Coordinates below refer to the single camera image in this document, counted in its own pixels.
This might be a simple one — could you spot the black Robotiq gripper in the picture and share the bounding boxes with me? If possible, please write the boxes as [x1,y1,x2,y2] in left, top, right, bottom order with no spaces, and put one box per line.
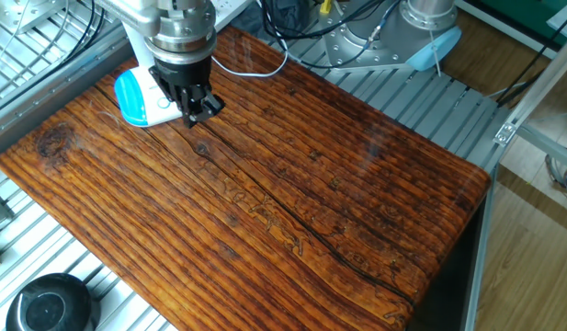
[148,54,227,129]

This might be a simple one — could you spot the wood grain table board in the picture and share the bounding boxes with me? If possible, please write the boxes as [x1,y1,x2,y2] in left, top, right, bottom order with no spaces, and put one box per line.
[0,25,492,331]

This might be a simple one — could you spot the white power strip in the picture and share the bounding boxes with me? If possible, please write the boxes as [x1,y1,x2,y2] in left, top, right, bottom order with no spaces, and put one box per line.
[213,0,255,28]

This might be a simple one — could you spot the dark grey cloth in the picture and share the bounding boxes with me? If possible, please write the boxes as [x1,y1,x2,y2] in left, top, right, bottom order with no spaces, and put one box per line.
[236,0,312,34]

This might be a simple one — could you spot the silver perforated mounting plate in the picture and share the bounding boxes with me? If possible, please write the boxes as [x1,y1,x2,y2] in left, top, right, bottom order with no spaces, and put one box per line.
[0,0,67,36]

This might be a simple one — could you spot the black round speaker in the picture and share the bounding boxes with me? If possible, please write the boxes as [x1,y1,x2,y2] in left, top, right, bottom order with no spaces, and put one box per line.
[6,273,100,331]

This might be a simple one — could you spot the white lamp power cable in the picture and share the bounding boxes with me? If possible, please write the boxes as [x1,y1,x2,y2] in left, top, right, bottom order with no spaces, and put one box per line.
[211,49,289,78]

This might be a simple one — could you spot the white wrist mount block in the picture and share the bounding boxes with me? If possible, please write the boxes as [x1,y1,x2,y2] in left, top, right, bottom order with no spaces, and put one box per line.
[94,0,161,39]

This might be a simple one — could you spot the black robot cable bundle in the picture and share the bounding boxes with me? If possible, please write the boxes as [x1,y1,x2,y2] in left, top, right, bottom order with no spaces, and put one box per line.
[259,0,403,70]

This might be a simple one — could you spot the black cables beside plate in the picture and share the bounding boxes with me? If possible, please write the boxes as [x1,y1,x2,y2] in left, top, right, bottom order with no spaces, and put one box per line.
[57,0,106,65]

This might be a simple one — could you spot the white cable tie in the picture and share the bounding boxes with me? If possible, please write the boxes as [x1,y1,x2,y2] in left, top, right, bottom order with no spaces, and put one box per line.
[427,28,443,77]

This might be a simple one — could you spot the aluminium frame bar with bracket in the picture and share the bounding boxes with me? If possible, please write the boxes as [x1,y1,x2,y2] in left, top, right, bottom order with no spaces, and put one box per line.
[493,27,567,172]

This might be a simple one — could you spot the black floor cable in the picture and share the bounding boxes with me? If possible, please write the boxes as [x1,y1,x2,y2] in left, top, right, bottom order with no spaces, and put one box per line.
[493,17,567,107]

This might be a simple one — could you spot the grey cable bundle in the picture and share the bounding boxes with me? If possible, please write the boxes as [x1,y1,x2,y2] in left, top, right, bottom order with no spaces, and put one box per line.
[543,154,567,206]

